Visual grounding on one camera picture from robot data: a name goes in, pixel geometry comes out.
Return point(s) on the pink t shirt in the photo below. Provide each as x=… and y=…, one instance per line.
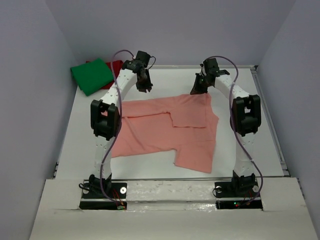
x=184, y=123

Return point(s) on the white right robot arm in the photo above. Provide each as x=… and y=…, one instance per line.
x=245, y=120

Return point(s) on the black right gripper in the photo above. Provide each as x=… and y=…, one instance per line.
x=197, y=89

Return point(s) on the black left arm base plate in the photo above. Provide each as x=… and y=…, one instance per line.
x=93, y=199

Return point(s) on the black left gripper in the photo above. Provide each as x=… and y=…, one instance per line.
x=148, y=86

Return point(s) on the green folded t shirt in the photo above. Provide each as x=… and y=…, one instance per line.
x=92, y=76

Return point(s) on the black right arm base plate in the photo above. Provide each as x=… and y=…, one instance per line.
x=226, y=198

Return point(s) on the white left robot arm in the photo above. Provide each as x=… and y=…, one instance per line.
x=106, y=116

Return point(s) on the white front cover board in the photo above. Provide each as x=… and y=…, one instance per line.
x=174, y=210

